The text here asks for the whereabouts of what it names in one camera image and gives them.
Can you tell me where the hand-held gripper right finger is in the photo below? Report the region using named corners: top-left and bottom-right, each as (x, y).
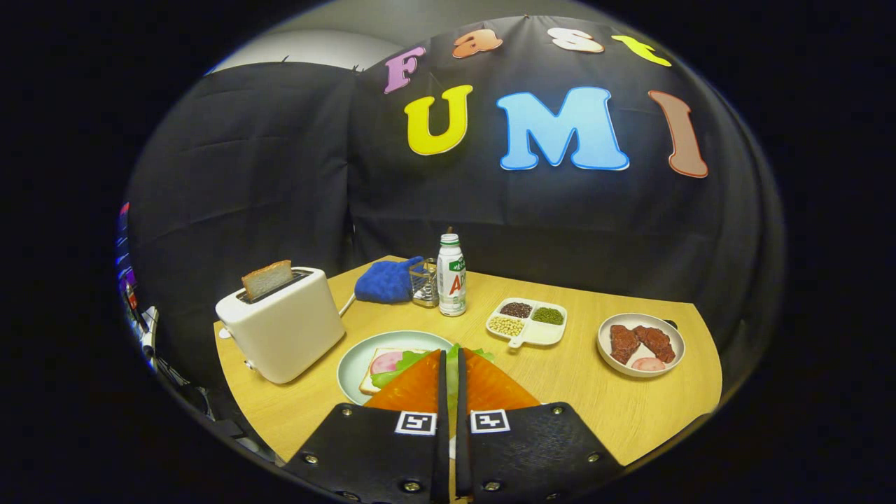
top-left (455, 348), bottom-right (625, 504)

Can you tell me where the blue cloth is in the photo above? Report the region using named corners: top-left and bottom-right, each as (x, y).
top-left (354, 255), bottom-right (425, 304)

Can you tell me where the white bread slice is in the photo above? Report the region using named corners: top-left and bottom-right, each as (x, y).
top-left (359, 347), bottom-right (431, 396)

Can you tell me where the white meat plate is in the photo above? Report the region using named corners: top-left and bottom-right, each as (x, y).
top-left (597, 313), bottom-right (686, 379)

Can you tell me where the divided white bean dish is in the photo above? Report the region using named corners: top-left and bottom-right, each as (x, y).
top-left (486, 297), bottom-right (568, 349)

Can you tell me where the black backdrop cloth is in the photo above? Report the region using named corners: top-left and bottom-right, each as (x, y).
top-left (126, 15), bottom-right (785, 393)

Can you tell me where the toasted bread slice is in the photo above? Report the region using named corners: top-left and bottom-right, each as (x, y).
top-left (241, 260), bottom-right (295, 302)

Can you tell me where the pale green plate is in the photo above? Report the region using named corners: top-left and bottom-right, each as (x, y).
top-left (337, 330), bottom-right (456, 406)

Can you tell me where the white toaster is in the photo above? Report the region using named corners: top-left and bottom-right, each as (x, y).
top-left (215, 267), bottom-right (347, 385)

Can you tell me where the green lettuce leaf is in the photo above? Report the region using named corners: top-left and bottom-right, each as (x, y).
top-left (370, 343), bottom-right (496, 390)

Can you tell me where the metal chopstick holder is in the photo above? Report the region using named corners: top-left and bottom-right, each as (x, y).
top-left (409, 258), bottom-right (440, 309)

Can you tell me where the white drink bottle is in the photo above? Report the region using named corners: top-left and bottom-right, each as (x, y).
top-left (437, 233), bottom-right (468, 317)

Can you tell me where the large brown meat piece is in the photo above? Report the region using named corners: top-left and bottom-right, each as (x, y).
top-left (609, 324), bottom-right (641, 365)

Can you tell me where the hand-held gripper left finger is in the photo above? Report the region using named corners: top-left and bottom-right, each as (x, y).
top-left (282, 349), bottom-right (450, 504)

